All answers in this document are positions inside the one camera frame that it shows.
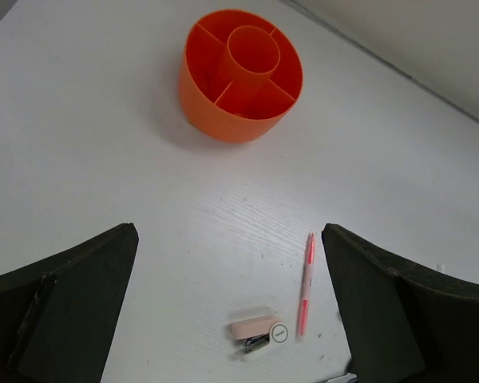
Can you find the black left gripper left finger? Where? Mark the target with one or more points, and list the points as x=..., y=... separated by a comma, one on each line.
x=58, y=316

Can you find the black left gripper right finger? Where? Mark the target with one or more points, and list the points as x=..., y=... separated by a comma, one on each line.
x=404, y=322

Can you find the pink white pen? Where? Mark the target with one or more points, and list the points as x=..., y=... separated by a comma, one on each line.
x=305, y=292

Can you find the pink white mini stapler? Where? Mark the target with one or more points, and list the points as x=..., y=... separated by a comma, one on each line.
x=255, y=332

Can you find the orange round desk organizer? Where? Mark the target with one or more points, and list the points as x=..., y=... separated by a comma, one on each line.
x=239, y=76

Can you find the black handled scissors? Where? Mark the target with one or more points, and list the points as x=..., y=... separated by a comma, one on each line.
x=345, y=378

